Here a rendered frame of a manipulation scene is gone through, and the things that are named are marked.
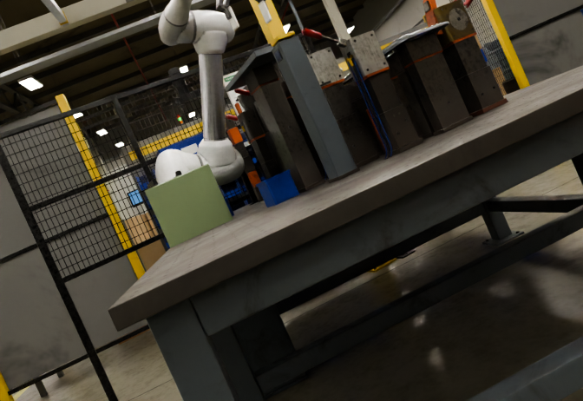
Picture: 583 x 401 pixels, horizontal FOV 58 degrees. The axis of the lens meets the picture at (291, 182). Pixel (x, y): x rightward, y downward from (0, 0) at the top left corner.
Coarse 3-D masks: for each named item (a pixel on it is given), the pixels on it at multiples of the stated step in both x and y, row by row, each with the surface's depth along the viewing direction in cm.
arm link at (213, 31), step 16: (208, 16) 220; (224, 16) 224; (208, 32) 220; (224, 32) 223; (208, 48) 222; (224, 48) 227; (208, 64) 226; (208, 80) 227; (208, 96) 229; (208, 112) 231; (224, 112) 235; (208, 128) 233; (224, 128) 236; (208, 144) 233; (224, 144) 234; (208, 160) 232; (224, 160) 234; (240, 160) 241; (224, 176) 236
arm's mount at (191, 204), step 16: (192, 176) 214; (208, 176) 215; (160, 192) 211; (176, 192) 212; (192, 192) 213; (208, 192) 215; (160, 208) 210; (176, 208) 212; (192, 208) 213; (208, 208) 214; (224, 208) 216; (160, 224) 210; (176, 224) 211; (192, 224) 212; (208, 224) 214; (176, 240) 211
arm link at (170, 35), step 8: (160, 16) 212; (192, 16) 217; (160, 24) 213; (168, 24) 210; (192, 24) 216; (160, 32) 216; (168, 32) 214; (176, 32) 213; (184, 32) 215; (192, 32) 217; (168, 40) 218; (176, 40) 219; (184, 40) 219; (192, 40) 220
